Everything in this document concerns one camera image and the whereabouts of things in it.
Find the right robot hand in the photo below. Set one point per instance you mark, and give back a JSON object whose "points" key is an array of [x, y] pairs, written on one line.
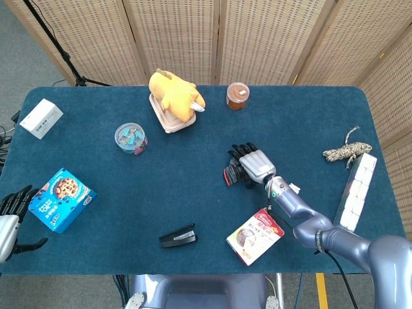
{"points": [[257, 165]]}

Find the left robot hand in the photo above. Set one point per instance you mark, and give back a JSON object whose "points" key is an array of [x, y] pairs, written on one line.
{"points": [[8, 228]]}

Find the black and grey knit glove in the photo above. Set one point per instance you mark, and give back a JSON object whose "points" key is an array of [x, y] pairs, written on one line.
{"points": [[233, 174]]}

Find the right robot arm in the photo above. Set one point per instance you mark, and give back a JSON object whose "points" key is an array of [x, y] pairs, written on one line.
{"points": [[338, 239]]}

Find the white paper tag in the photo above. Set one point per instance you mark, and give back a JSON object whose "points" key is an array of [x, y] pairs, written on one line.
{"points": [[294, 189]]}

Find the blue cookie box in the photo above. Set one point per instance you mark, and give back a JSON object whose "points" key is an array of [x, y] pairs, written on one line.
{"points": [[62, 199]]}

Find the red and white biscuit box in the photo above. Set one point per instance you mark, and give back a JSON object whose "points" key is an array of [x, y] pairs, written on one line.
{"points": [[254, 236]]}

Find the clear jar of rubber bands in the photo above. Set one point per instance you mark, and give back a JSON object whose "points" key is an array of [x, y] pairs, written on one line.
{"points": [[237, 95]]}

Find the beige lidded food container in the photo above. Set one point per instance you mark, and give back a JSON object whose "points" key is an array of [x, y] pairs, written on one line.
{"points": [[175, 127]]}

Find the beige twine bundle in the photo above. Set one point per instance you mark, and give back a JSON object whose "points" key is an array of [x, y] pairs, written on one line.
{"points": [[347, 151]]}

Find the white box with barcode label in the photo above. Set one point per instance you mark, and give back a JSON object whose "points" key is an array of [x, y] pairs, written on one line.
{"points": [[355, 193]]}

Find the black stapler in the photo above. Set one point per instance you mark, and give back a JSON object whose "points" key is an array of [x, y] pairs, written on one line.
{"points": [[178, 239]]}

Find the yellow plush toy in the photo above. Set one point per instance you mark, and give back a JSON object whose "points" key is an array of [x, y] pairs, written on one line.
{"points": [[175, 93]]}

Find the white box with grey text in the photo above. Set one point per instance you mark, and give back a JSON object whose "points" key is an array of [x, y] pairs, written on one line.
{"points": [[41, 118]]}

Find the clear jar of binder clips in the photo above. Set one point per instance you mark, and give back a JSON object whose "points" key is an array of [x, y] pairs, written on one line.
{"points": [[130, 138]]}

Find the grey-blue robot torso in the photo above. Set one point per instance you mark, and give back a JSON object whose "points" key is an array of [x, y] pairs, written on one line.
{"points": [[199, 291]]}

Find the wicker folding screen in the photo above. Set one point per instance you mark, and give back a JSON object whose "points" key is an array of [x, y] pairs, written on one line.
{"points": [[177, 38]]}

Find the black tripod stand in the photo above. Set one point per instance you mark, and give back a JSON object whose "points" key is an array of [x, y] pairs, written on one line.
{"points": [[61, 53]]}

